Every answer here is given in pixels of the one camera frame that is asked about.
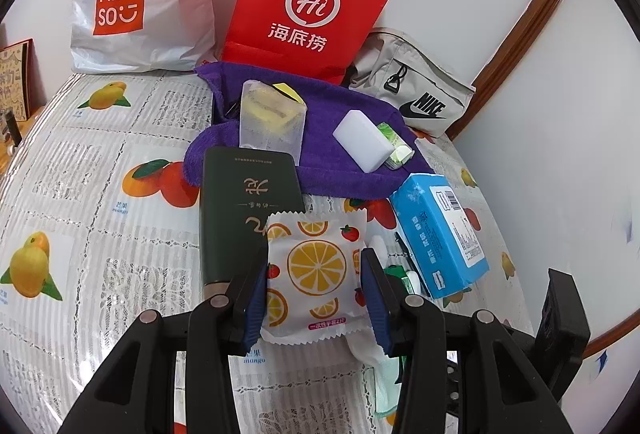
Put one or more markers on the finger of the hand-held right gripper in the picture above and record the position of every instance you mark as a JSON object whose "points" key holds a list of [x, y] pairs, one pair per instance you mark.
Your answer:
{"points": [[453, 384], [562, 324]]}

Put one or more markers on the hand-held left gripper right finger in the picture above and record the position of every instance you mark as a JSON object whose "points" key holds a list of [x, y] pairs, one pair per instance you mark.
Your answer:
{"points": [[376, 314]]}

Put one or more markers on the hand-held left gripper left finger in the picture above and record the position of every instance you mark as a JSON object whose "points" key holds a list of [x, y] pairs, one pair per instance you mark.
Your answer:
{"points": [[254, 314]]}

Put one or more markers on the mint green cloth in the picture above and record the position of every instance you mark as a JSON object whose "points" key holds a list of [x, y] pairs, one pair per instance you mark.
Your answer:
{"points": [[386, 389]]}

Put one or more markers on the orange printed white packet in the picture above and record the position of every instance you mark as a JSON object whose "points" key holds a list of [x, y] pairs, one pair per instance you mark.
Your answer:
{"points": [[312, 264]]}

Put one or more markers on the dark green gold box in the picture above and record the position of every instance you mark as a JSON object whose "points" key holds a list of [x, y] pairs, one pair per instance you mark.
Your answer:
{"points": [[235, 214]]}

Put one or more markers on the small light green tissue pack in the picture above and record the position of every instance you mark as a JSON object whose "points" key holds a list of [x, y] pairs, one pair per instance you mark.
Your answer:
{"points": [[397, 149]]}

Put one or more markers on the white sponge block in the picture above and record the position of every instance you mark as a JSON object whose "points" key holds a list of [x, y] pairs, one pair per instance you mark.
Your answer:
{"points": [[362, 141]]}

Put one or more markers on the clear pouch with yellow item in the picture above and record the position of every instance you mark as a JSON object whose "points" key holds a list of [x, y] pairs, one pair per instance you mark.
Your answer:
{"points": [[270, 124]]}

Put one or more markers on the blue tissue pack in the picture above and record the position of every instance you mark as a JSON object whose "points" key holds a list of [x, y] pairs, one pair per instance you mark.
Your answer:
{"points": [[440, 239]]}

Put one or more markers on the fruit printed tablecloth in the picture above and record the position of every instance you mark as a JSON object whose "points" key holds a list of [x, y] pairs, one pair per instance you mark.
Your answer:
{"points": [[125, 239]]}

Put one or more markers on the purple towel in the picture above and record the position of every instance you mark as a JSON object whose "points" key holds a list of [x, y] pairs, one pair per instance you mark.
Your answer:
{"points": [[320, 114]]}

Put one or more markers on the grey waist bag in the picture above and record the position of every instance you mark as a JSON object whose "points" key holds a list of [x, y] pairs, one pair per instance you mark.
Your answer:
{"points": [[380, 59]]}

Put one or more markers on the wooden bedside cabinet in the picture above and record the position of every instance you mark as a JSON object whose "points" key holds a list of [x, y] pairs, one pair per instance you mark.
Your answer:
{"points": [[12, 159]]}

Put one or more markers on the small black device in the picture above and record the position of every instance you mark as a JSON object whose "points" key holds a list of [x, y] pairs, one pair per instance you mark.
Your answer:
{"points": [[10, 124]]}

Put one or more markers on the patterned book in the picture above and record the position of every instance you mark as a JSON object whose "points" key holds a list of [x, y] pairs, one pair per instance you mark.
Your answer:
{"points": [[15, 79]]}

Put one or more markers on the brown wooden door frame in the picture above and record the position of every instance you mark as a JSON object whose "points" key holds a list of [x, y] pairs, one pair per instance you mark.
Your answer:
{"points": [[525, 59]]}

